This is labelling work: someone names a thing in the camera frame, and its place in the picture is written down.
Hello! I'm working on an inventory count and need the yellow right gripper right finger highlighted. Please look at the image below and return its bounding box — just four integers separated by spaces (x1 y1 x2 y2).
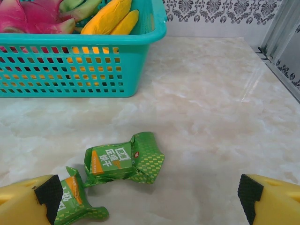
237 173 300 225

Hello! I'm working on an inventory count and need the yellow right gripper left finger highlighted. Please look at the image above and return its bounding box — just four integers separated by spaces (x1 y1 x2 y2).
0 174 64 225

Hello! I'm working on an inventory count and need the green biscuit packet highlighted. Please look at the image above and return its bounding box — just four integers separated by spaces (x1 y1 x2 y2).
54 165 110 225
83 132 165 188

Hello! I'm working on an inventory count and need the pink dragon fruit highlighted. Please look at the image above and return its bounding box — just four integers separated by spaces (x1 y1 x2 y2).
0 0 103 35

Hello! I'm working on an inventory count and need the teal plastic basket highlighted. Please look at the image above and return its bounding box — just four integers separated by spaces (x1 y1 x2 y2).
0 0 168 98

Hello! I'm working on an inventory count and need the yellow banana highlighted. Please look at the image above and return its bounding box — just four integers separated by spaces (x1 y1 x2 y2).
110 9 140 35
80 0 132 35

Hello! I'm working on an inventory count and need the aluminium side rail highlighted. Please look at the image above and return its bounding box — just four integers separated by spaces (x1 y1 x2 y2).
257 46 300 104

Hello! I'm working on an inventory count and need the aluminium frame post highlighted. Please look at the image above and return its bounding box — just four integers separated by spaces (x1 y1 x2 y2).
260 0 300 64

